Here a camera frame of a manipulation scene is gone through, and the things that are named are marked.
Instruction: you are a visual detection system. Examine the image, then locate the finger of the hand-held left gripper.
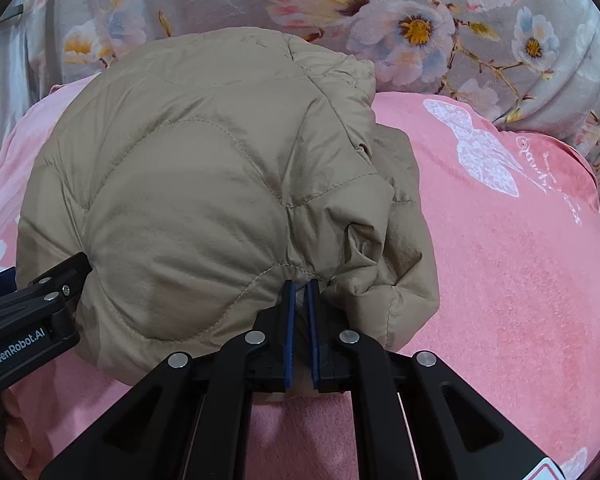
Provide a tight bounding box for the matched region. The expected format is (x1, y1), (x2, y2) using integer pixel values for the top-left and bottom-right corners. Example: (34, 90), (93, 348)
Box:
(29, 251), (92, 307)

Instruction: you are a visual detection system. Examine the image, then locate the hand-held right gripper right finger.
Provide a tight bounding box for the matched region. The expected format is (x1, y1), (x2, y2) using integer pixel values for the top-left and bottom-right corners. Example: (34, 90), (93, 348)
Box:
(304, 279), (567, 480)

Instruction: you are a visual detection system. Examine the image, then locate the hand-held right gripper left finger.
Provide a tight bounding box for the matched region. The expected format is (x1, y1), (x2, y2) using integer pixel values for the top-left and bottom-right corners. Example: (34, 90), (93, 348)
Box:
(39, 279), (297, 480)

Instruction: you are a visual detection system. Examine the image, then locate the khaki quilted jacket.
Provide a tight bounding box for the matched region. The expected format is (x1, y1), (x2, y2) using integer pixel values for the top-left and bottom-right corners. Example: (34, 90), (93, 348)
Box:
(16, 27), (441, 402)

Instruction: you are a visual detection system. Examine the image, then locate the pale grey cloth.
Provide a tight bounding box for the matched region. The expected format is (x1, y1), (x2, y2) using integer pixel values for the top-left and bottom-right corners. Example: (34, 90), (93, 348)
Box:
(0, 2), (46, 176)

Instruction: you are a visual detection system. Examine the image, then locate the pink butterfly print blanket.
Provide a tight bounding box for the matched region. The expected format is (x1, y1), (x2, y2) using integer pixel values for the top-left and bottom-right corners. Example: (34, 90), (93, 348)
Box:
(0, 72), (600, 480)

